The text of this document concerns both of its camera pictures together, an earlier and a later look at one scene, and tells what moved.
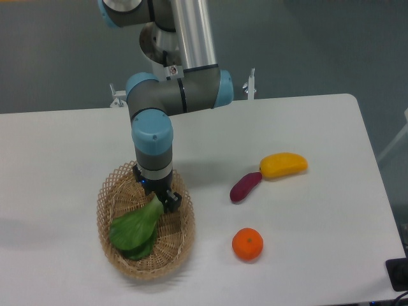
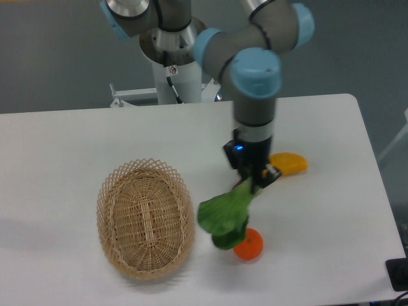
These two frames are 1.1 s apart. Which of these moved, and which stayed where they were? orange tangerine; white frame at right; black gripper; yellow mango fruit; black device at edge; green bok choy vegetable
Moved: green bok choy vegetable; black gripper
Stayed: white frame at right; orange tangerine; yellow mango fruit; black device at edge
